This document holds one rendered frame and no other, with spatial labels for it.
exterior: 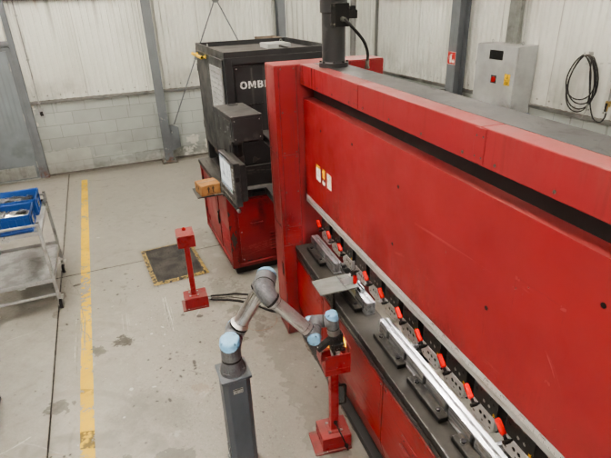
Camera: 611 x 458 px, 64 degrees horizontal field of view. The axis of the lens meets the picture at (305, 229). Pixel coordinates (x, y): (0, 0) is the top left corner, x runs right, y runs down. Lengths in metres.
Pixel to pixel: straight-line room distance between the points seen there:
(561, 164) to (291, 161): 2.47
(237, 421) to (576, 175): 2.33
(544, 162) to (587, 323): 0.49
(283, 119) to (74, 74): 6.16
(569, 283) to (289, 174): 2.52
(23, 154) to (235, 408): 7.34
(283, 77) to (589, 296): 2.58
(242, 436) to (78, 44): 7.39
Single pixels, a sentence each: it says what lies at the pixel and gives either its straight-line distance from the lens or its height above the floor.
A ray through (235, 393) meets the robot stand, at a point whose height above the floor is 0.68.
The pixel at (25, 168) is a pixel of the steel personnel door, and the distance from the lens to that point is 9.71.
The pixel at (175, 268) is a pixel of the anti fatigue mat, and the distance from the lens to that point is 5.68.
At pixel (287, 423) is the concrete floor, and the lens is 3.72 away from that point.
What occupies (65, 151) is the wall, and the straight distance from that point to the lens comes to 9.62.
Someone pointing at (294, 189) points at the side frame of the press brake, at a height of 1.37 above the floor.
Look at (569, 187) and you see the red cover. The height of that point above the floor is 2.21.
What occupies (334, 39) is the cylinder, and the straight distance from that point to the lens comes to 3.34.
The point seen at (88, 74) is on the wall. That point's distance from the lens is 9.37.
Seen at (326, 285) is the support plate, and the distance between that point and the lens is 3.24.
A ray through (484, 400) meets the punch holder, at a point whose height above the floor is 1.21.
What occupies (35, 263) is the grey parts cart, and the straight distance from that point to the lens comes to 5.77.
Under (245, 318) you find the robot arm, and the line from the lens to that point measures 2.86.
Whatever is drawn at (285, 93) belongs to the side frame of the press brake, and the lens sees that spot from 3.61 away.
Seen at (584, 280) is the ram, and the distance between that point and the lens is 1.64.
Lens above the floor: 2.73
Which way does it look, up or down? 26 degrees down
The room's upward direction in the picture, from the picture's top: 2 degrees counter-clockwise
